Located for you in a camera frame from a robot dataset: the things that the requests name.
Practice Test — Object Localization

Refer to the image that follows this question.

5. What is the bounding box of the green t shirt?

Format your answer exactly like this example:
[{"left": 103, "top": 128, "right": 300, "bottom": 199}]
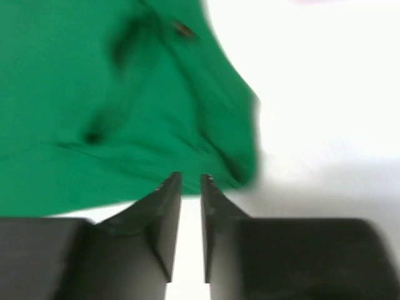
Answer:
[{"left": 1, "top": 1, "right": 258, "bottom": 216}]

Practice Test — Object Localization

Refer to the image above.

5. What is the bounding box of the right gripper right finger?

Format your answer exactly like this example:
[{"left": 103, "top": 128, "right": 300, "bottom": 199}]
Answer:
[{"left": 201, "top": 175, "right": 399, "bottom": 299}]

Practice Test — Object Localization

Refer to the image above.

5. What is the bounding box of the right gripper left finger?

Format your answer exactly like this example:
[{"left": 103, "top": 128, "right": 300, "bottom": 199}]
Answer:
[{"left": 1, "top": 172, "right": 182, "bottom": 300}]

